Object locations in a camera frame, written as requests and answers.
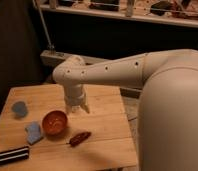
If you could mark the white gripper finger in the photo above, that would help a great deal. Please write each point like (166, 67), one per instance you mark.
(68, 109)
(85, 107)

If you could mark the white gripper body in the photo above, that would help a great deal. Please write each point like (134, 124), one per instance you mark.
(74, 95)

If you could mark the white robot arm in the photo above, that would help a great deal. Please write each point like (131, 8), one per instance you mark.
(168, 103)

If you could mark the orange bowl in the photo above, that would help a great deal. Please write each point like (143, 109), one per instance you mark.
(54, 123)

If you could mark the dark red chili pepper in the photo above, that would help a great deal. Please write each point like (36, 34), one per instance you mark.
(79, 138)

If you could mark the blue sponge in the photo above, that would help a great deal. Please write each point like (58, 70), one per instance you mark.
(34, 134)

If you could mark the blue round cup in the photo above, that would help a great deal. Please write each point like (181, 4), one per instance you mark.
(20, 109)

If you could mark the metal lamp pole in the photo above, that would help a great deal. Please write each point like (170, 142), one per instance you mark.
(50, 45)

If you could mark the black white striped block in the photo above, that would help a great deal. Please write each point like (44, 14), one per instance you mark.
(14, 155)

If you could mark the wooden shelf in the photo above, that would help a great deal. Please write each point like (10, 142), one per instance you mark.
(172, 12)

